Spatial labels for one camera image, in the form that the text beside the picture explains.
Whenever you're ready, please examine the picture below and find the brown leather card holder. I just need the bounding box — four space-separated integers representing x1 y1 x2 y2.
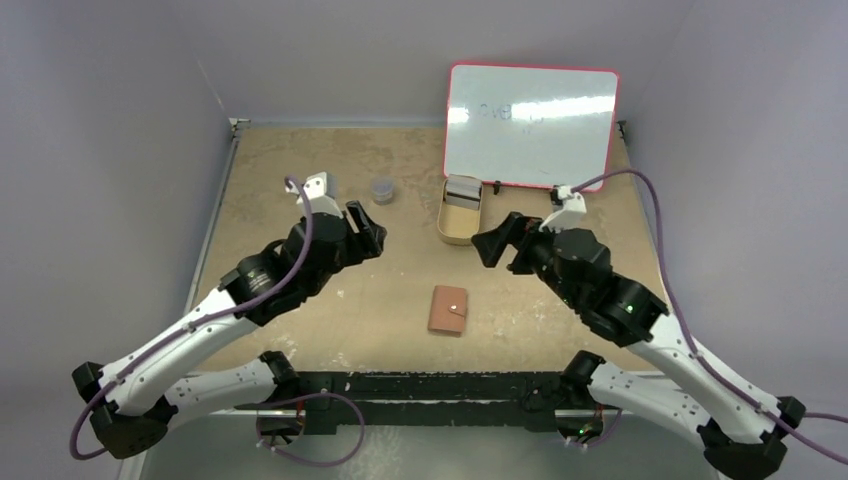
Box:
427 285 468 337

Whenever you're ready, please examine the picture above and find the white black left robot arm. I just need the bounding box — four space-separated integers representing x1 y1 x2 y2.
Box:
69 201 387 460

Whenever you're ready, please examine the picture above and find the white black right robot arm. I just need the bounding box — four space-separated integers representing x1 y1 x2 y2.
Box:
471 212 806 479

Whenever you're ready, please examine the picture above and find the stack of cards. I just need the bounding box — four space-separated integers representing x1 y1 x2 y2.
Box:
444 175 483 210

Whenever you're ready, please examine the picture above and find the beige oval plastic tray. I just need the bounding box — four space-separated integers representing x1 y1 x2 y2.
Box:
437 179 482 246

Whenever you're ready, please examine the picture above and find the red framed whiteboard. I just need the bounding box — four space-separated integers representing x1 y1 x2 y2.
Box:
443 63 620 188

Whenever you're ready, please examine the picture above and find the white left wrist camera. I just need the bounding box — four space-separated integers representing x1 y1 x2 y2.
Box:
285 171 344 218

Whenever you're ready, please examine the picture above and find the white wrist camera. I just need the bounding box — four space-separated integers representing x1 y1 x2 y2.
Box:
540 185 587 233
285 171 344 218

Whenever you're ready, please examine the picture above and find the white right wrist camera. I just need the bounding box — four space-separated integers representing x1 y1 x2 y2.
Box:
540 185 587 233

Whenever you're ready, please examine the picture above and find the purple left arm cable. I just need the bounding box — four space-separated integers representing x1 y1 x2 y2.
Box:
69 174 316 462

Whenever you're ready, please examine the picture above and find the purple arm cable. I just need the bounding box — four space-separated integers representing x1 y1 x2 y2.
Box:
69 174 316 462
569 167 848 458

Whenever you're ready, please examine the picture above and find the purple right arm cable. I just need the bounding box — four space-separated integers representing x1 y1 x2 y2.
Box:
569 167 848 458

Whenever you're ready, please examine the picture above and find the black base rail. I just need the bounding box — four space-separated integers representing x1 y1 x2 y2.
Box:
274 371 598 435

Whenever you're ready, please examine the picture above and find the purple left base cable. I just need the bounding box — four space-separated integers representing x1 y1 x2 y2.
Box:
255 388 369 468

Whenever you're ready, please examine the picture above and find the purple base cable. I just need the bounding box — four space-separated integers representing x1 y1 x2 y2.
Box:
255 388 369 468
564 407 624 452

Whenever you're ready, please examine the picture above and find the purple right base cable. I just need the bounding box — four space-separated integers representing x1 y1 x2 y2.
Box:
564 407 624 452

